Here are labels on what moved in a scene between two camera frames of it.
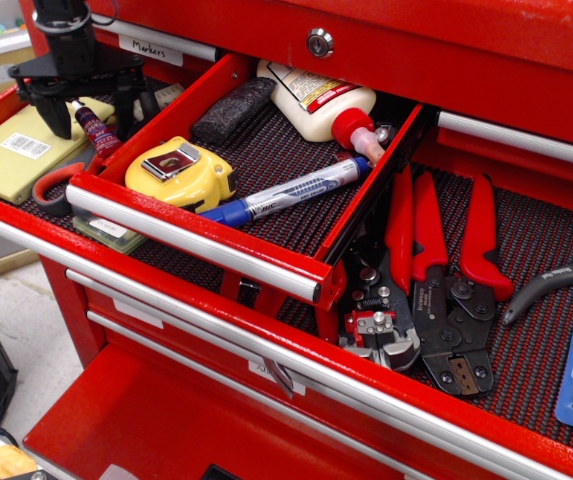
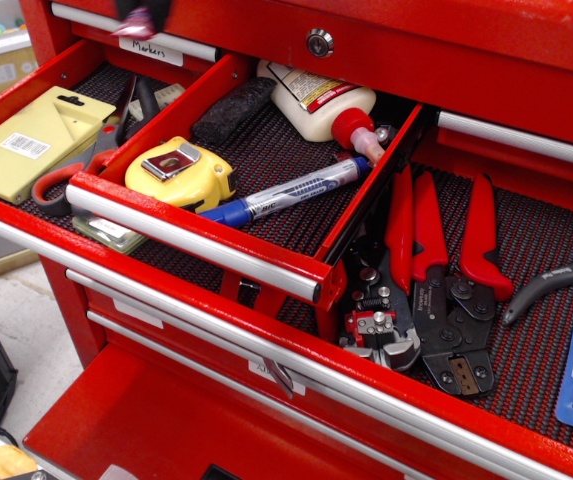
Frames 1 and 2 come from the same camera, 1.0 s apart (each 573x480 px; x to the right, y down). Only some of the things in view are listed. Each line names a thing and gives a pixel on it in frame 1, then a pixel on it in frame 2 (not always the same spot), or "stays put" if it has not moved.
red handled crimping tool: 454,315 stays put
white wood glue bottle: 333,110 stays put
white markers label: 150,51 stays put
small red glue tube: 101,137 → 138,25
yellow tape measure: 179,171 stays put
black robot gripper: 77,66 → 159,9
